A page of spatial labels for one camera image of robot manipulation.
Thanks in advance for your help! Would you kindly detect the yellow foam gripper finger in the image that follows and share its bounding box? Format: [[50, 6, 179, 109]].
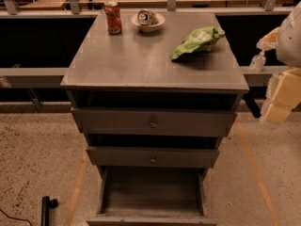
[[264, 104, 291, 124], [272, 68, 301, 109]]

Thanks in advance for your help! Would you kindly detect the green rice chip bag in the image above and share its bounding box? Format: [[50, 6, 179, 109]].
[[169, 26, 225, 61]]

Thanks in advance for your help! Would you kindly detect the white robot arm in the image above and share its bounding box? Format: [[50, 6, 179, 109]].
[[261, 3, 301, 124]]

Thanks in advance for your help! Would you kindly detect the grey wooden drawer cabinet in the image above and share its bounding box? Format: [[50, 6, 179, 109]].
[[59, 10, 250, 226]]

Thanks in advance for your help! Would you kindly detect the grey open bottom drawer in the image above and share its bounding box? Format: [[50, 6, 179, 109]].
[[87, 167, 217, 226]]

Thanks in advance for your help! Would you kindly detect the grey middle drawer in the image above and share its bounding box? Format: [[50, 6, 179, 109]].
[[87, 146, 219, 169]]

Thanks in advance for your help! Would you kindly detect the grey top drawer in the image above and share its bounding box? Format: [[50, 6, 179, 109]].
[[71, 107, 236, 137]]

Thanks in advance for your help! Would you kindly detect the clear sanitizer pump bottle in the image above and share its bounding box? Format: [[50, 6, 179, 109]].
[[249, 51, 266, 73]]

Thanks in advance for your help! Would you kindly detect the white ceramic bowl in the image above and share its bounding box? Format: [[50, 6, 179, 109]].
[[131, 12, 166, 33]]

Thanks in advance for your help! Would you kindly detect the crushed silver can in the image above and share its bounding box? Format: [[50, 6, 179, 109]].
[[137, 9, 156, 25]]

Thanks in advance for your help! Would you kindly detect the red soda can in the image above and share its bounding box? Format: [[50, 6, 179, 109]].
[[103, 1, 122, 35]]

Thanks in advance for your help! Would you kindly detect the black floor stand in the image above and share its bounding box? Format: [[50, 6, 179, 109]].
[[40, 196, 58, 226]]

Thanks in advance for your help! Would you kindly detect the grey metal railing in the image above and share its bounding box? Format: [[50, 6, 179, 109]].
[[0, 0, 301, 113]]

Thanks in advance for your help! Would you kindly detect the black cable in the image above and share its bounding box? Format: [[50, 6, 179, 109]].
[[0, 208, 34, 226]]

